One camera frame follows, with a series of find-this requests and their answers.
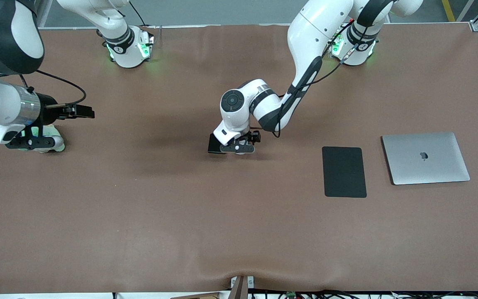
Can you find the green dinosaur plush toy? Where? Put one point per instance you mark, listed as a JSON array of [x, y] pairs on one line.
[[57, 132]]

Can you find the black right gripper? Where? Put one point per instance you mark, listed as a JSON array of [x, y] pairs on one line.
[[48, 109]]

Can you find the silver laptop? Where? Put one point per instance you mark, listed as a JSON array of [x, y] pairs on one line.
[[430, 166]]

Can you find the brown table cover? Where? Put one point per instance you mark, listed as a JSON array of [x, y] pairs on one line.
[[181, 216]]

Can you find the black mouse pad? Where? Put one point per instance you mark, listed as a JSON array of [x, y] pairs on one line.
[[344, 172]]

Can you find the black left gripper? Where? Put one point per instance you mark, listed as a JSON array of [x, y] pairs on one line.
[[253, 136]]

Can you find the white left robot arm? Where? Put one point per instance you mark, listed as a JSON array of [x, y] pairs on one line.
[[313, 33]]

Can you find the black phone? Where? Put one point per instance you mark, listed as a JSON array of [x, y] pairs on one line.
[[213, 145]]

